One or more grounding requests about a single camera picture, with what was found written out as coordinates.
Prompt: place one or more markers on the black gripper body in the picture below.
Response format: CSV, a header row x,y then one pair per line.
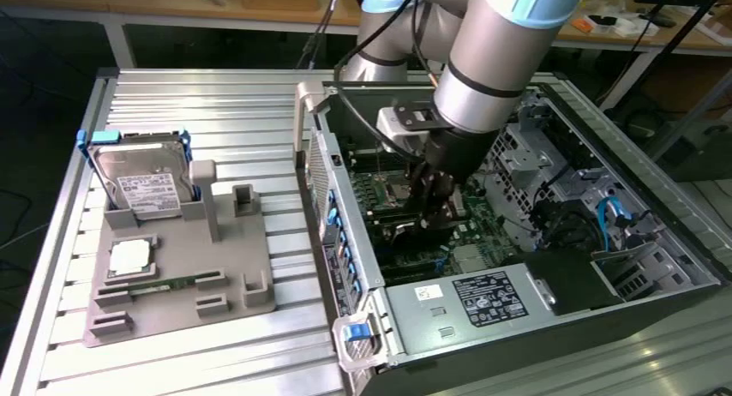
x,y
458,156

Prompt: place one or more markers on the black graphics card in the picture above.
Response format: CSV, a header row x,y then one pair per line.
x,y
412,239

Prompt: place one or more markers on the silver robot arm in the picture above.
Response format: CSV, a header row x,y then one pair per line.
x,y
486,70

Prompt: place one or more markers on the black expansion slot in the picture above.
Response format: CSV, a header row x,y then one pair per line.
x,y
408,271

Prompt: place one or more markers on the CPU socket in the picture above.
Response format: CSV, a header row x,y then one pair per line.
x,y
395,190

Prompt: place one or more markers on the green motherboard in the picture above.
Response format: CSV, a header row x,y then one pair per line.
x,y
480,229

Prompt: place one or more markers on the black RAM stick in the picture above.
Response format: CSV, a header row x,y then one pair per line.
x,y
388,221

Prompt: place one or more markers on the silver disk bay cage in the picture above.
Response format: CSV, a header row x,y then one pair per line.
x,y
520,173

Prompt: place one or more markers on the silver chipset heatsink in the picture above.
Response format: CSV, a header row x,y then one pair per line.
x,y
468,259

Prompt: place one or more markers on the grey power supply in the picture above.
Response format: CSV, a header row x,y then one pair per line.
x,y
418,327

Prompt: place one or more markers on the blue case latch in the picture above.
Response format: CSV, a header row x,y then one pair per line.
x,y
358,332

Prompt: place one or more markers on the orange desk item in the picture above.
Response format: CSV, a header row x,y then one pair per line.
x,y
583,24

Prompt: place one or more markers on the silver perforated disk bay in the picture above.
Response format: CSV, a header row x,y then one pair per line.
x,y
640,276

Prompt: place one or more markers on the black open PC case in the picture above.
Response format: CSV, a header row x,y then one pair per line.
x,y
572,340

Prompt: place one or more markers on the wooden desk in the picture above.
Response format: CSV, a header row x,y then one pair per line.
x,y
630,40
171,6

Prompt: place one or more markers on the white black desk device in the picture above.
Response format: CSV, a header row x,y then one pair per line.
x,y
615,27

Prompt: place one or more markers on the dark equipment box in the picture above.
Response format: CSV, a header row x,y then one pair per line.
x,y
703,156

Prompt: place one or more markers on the grey parts rack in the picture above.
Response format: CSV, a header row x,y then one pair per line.
x,y
188,293

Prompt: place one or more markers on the silver hard disk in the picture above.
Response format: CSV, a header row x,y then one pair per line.
x,y
143,169

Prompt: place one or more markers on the green RAM stick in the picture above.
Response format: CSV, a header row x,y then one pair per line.
x,y
166,283

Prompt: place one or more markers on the black slanted pole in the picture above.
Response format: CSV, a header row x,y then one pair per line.
x,y
692,19

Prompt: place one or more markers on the silver CPU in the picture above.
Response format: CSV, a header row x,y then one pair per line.
x,y
131,259

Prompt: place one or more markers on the blue disk carrier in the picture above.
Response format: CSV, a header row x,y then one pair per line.
x,y
106,137

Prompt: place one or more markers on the grey case corner bracket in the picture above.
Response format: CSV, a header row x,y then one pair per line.
x,y
358,357

